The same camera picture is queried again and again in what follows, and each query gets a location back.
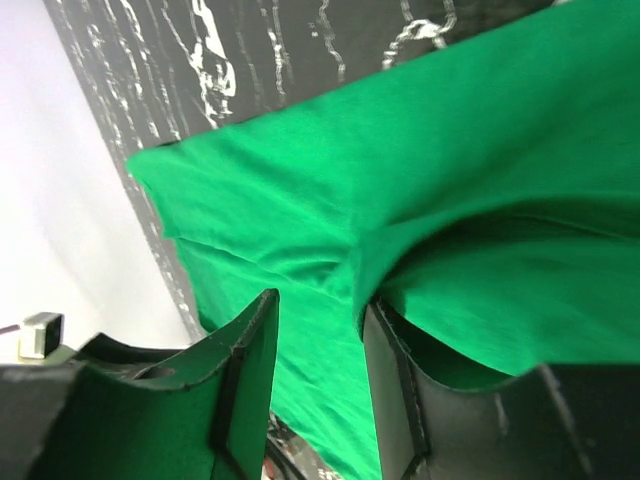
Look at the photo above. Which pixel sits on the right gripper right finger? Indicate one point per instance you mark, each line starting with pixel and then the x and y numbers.
pixel 439 415

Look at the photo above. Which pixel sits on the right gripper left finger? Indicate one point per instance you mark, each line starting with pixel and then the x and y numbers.
pixel 113 411

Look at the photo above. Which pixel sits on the green t shirt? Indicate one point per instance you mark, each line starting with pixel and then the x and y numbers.
pixel 488 191

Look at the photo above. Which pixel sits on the black marbled table mat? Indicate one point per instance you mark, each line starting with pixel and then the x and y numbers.
pixel 158 72

